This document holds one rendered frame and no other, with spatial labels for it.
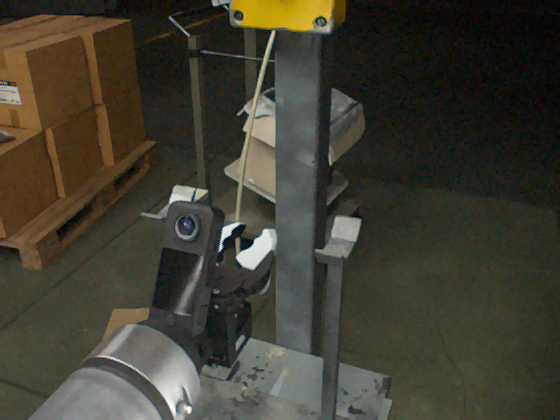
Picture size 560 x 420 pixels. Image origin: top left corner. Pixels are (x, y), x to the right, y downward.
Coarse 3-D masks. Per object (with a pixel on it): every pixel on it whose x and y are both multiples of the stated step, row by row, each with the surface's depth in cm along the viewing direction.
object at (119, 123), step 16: (128, 96) 311; (96, 112) 293; (112, 112) 297; (128, 112) 314; (96, 128) 298; (112, 128) 299; (128, 128) 316; (112, 144) 301; (128, 144) 318; (112, 160) 305
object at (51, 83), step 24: (0, 48) 242; (24, 48) 242; (48, 48) 249; (72, 48) 263; (0, 72) 246; (24, 72) 241; (48, 72) 251; (72, 72) 266; (0, 96) 253; (24, 96) 248; (48, 96) 254; (72, 96) 269; (0, 120) 259; (24, 120) 254; (48, 120) 256
